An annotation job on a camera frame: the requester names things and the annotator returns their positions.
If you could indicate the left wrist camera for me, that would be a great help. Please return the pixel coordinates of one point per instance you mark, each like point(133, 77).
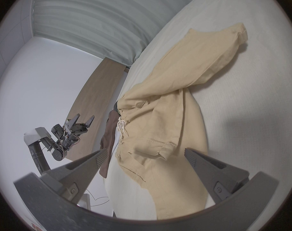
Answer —
point(56, 129)

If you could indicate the tan shorts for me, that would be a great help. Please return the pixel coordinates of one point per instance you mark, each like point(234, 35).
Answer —
point(165, 119)

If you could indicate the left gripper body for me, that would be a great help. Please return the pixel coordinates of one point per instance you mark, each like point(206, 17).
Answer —
point(73, 133)

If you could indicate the black garment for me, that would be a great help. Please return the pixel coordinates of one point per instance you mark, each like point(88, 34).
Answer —
point(115, 107)

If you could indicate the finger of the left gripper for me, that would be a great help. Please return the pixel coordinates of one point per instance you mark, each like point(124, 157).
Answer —
point(89, 123)
point(75, 121)

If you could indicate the bed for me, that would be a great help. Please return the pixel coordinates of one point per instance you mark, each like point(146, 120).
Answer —
point(244, 92)

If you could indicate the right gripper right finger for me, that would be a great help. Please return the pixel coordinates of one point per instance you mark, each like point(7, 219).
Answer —
point(220, 179)

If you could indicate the grey-green curtain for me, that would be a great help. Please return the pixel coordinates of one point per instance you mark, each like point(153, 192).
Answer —
point(100, 20)

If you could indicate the brown garment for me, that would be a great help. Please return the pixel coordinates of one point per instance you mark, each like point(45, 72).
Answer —
point(108, 133)

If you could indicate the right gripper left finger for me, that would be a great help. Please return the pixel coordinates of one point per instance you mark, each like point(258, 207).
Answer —
point(73, 177)

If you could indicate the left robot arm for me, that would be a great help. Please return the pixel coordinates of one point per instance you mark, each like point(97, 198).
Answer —
point(39, 157)

